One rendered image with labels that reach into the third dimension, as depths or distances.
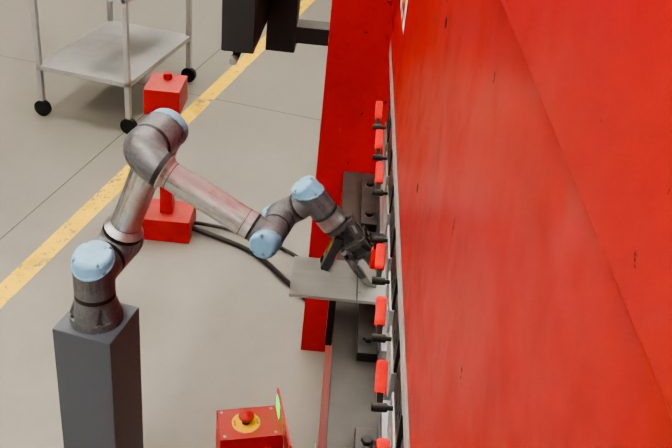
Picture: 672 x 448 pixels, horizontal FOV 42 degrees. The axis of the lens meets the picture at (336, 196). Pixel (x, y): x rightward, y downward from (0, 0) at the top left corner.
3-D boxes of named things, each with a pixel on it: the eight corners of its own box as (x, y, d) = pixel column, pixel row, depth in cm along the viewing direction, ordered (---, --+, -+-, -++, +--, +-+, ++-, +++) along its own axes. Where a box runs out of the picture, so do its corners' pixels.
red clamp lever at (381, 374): (375, 358, 164) (371, 410, 160) (396, 360, 164) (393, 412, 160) (374, 359, 165) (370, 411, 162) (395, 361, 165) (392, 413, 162)
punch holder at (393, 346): (385, 353, 187) (395, 292, 179) (424, 357, 187) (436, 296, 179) (386, 402, 174) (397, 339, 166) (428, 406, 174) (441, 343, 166)
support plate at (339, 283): (294, 258, 247) (294, 255, 247) (385, 267, 247) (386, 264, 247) (288, 296, 232) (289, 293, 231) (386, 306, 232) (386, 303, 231)
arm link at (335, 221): (313, 227, 227) (315, 211, 234) (323, 239, 229) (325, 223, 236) (337, 213, 225) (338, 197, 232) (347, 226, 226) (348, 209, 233)
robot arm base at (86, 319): (59, 327, 245) (56, 299, 240) (86, 296, 258) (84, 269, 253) (107, 339, 242) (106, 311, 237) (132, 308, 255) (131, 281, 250)
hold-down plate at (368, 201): (361, 185, 310) (361, 178, 309) (375, 187, 310) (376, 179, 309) (359, 230, 284) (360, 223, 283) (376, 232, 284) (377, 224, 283)
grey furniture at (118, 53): (106, 64, 602) (100, -75, 554) (196, 81, 590) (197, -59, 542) (34, 114, 527) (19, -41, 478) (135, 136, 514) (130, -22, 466)
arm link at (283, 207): (251, 222, 227) (283, 206, 222) (265, 202, 236) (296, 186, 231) (268, 246, 229) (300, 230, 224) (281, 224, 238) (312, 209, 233)
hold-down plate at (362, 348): (358, 293, 255) (359, 284, 253) (376, 294, 255) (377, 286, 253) (356, 361, 229) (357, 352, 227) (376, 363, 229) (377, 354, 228)
